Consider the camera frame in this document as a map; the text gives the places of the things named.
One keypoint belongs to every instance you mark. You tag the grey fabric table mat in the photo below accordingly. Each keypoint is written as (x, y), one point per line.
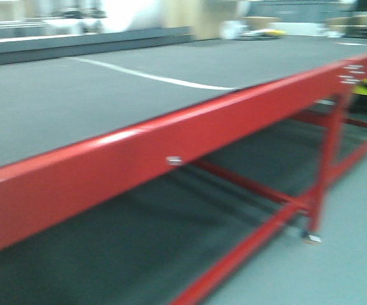
(48, 104)

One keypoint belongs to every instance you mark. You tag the red metal table frame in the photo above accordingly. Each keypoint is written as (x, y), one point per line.
(160, 212)

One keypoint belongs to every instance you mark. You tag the dark grey raised table rail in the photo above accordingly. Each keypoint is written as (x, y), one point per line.
(50, 47)

